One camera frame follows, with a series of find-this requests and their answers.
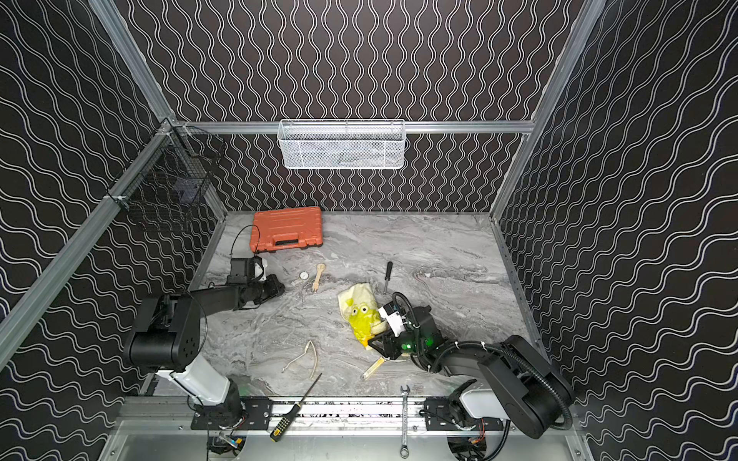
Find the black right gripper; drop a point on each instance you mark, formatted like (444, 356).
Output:
(388, 345)

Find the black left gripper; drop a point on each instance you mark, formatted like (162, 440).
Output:
(263, 289)

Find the yellow green white towel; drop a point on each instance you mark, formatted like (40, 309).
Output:
(359, 308)

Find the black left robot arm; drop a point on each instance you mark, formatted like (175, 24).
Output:
(166, 336)

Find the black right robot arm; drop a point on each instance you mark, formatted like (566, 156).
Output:
(510, 380)

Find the red plastic tool case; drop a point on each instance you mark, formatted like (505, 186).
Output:
(287, 229)

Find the silver combination wrench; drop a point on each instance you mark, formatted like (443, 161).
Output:
(404, 449)

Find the black yellow screwdriver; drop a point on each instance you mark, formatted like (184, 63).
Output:
(287, 419)

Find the yellow strap red dial watch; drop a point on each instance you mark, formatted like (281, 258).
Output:
(370, 371)

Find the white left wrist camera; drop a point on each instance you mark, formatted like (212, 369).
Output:
(258, 269)

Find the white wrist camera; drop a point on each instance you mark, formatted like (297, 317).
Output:
(258, 269)
(394, 316)

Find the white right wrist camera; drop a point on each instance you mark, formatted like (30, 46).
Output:
(394, 316)

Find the black wire basket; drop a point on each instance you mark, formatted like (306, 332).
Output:
(175, 191)

